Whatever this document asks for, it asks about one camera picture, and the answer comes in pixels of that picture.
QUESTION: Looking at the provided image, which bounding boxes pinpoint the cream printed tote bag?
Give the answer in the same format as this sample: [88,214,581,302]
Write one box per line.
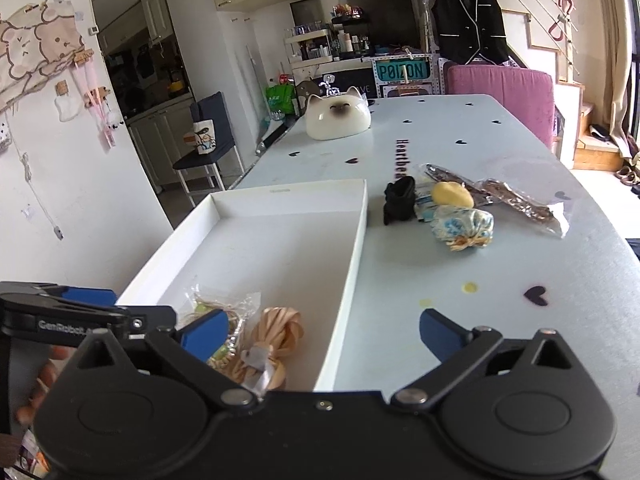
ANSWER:
[182,120,217,155]

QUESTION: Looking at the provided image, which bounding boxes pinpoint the yellow soft sponge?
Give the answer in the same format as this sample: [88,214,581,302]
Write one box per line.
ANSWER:
[431,181,475,209]

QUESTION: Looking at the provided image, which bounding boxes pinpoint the pink upholstered chair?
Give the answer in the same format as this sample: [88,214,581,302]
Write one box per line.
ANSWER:
[446,64,556,151]

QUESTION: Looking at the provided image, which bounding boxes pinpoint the pink hanging doll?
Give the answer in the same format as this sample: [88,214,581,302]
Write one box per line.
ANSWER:
[72,50,123,151]

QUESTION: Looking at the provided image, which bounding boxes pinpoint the clear bag of tan cords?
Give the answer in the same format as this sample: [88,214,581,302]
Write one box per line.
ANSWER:
[475,178,571,238]

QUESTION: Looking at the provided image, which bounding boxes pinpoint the beige curtain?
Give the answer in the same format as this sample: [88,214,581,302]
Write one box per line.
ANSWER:
[595,0,635,141]

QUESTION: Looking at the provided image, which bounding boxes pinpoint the cream kitchen base cabinets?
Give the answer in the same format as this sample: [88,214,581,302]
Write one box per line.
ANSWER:
[125,95,201,191]

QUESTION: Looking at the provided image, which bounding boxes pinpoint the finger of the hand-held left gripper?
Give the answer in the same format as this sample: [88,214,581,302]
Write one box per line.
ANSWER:
[0,281,119,309]

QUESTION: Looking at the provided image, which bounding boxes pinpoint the person's left hand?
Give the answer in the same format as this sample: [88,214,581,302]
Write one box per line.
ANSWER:
[15,345,76,426]

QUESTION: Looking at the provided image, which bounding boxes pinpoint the peach ribbon bundle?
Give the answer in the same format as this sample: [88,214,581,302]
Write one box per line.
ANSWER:
[232,306,306,393]

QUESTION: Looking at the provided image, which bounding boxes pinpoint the black jacket with white trim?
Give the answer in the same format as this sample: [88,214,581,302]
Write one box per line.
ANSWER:
[430,0,512,66]

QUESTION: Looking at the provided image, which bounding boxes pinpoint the bear printed wall cloth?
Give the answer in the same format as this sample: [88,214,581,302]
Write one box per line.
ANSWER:
[0,2,86,111]

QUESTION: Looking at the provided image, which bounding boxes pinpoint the black cloth strap bundle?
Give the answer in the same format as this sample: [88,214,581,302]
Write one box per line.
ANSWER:
[382,176,417,226]

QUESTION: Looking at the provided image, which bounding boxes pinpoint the white hanging pouch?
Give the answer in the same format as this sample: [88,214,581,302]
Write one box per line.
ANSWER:
[54,80,81,122]

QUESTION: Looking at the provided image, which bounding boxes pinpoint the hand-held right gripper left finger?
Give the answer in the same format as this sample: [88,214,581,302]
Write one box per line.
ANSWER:
[75,309,261,408]

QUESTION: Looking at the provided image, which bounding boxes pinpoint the wooden stair steps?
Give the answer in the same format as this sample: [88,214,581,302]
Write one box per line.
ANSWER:
[572,102,640,171]

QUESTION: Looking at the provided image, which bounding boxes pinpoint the green plastic bag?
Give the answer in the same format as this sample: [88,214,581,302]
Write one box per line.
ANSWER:
[265,84,296,116]

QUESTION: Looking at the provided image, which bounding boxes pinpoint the dark blue chair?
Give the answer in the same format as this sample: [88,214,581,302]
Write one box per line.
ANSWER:
[172,91,246,196]

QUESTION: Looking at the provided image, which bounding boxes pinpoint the blue floral bundle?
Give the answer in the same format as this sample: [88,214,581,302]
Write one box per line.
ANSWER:
[431,205,495,252]

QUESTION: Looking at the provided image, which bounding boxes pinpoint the pink clothes hangers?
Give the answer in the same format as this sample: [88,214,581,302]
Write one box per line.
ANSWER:
[547,0,577,42]

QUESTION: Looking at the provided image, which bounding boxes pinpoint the white cardboard box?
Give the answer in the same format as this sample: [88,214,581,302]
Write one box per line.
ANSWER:
[116,178,370,393]

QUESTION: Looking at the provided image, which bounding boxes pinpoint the teal plate sign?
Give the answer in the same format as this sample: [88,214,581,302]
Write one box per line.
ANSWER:
[376,60,431,83]

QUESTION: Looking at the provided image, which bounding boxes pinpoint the blue and white packet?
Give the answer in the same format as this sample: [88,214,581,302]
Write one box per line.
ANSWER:
[414,192,441,223]

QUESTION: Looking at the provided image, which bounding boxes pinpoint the white shelf with bottles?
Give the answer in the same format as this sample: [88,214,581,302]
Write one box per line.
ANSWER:
[284,27,337,65]

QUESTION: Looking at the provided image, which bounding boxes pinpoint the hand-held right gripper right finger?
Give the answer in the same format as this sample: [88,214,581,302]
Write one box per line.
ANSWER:
[390,309,576,408]

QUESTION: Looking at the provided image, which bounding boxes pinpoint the white wall cable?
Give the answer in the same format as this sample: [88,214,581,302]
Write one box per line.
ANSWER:
[7,120,65,241]

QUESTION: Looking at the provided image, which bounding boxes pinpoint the cream kitchen wall cabinets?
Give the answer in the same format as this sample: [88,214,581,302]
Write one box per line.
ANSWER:
[97,0,176,56]

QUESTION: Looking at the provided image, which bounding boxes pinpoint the cat-shaped ceramic box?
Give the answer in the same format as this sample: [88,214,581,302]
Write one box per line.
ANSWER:
[305,86,372,140]

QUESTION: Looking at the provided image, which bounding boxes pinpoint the clear bag of green beads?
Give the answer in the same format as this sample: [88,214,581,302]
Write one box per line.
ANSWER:
[177,285,263,371]

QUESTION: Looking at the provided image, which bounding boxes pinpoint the black television screen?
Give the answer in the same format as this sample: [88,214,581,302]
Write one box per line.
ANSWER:
[290,0,418,55]

